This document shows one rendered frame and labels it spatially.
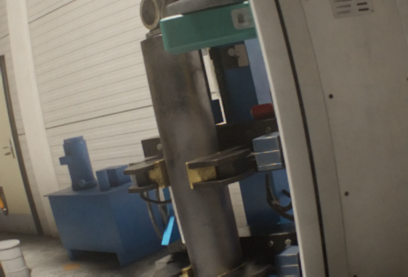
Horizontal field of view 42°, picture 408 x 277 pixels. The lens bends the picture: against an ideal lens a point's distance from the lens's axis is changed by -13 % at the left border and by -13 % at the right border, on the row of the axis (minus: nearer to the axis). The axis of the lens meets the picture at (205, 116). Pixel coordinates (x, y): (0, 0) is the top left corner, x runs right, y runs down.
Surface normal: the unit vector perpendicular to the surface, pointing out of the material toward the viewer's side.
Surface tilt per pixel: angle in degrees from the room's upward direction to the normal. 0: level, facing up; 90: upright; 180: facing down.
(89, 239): 90
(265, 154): 90
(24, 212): 90
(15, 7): 90
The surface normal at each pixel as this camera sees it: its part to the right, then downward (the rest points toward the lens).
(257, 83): 0.81, -0.15
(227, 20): -0.04, 0.06
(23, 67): -0.55, 0.16
